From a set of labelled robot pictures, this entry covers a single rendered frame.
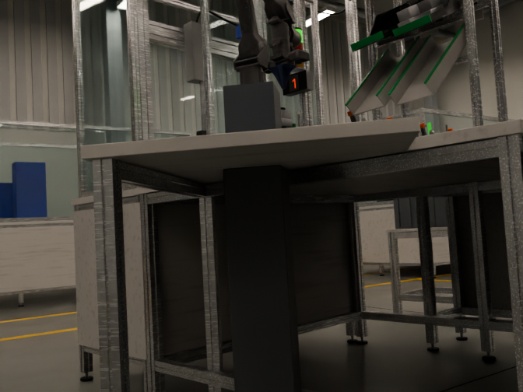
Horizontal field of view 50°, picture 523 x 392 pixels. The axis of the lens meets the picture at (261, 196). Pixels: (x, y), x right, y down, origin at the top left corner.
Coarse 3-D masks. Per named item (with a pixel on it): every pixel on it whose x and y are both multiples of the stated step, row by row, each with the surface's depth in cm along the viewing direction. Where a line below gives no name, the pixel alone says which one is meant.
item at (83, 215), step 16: (128, 192) 233; (80, 208) 268; (128, 208) 233; (80, 224) 264; (128, 224) 233; (80, 240) 264; (128, 240) 233; (80, 256) 264; (128, 256) 233; (80, 272) 264; (96, 272) 253; (128, 272) 233; (80, 288) 264; (96, 288) 253; (128, 288) 233; (144, 288) 226; (80, 304) 264; (96, 304) 253; (128, 304) 233; (144, 304) 224; (80, 320) 264; (96, 320) 253; (128, 320) 233; (144, 320) 224; (80, 336) 264; (96, 336) 253; (128, 336) 233; (144, 336) 224; (352, 336) 317; (80, 352) 265; (96, 352) 255; (128, 352) 233; (144, 352) 224; (80, 368) 265; (144, 368) 226; (144, 384) 226
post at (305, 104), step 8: (296, 0) 216; (296, 8) 216; (304, 8) 217; (296, 16) 216; (304, 16) 216; (296, 24) 216; (304, 24) 216; (304, 32) 216; (304, 40) 215; (304, 48) 215; (304, 64) 214; (304, 96) 213; (304, 104) 213; (304, 112) 213; (304, 120) 213
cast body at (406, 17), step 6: (402, 6) 157; (408, 6) 157; (414, 6) 157; (402, 12) 157; (408, 12) 156; (414, 12) 157; (402, 18) 158; (408, 18) 157; (414, 18) 157; (402, 24) 158
